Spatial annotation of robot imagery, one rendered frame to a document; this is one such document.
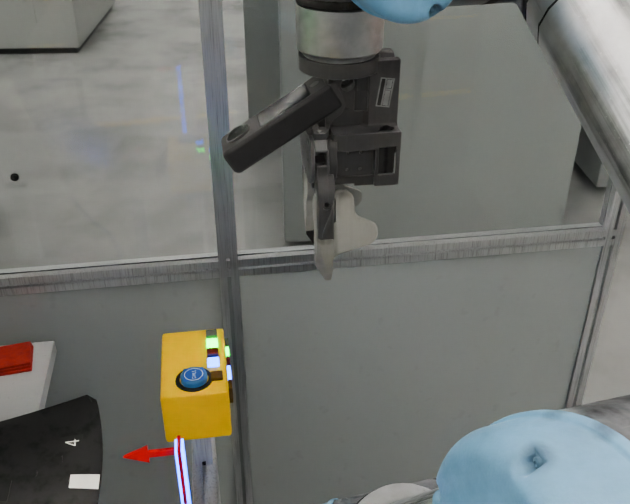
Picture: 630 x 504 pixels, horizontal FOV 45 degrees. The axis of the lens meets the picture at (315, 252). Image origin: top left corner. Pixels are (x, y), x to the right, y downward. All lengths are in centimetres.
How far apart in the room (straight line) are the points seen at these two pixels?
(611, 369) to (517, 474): 273
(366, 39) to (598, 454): 42
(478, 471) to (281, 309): 134
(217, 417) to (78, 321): 58
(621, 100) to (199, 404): 82
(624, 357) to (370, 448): 141
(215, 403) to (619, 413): 86
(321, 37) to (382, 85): 7
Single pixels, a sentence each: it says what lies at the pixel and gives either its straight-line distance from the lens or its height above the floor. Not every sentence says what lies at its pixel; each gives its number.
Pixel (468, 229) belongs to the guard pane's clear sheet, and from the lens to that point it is 167.
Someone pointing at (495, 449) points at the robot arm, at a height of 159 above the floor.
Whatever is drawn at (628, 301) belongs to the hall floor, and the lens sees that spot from 345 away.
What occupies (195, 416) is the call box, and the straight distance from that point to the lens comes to 117.
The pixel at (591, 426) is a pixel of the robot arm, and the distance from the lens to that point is 34.
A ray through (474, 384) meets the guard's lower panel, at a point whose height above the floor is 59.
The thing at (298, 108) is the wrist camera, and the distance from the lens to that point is 67.
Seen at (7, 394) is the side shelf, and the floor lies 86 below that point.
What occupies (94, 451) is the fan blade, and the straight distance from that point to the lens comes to 94.
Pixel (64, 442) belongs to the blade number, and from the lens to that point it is 95.
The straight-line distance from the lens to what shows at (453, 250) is 167.
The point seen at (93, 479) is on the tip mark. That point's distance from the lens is 92.
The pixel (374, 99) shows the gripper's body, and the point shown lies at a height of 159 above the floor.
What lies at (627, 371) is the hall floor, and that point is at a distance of 306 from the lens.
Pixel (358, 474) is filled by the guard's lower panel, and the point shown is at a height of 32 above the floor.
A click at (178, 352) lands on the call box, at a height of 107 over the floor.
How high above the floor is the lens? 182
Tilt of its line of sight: 31 degrees down
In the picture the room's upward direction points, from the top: straight up
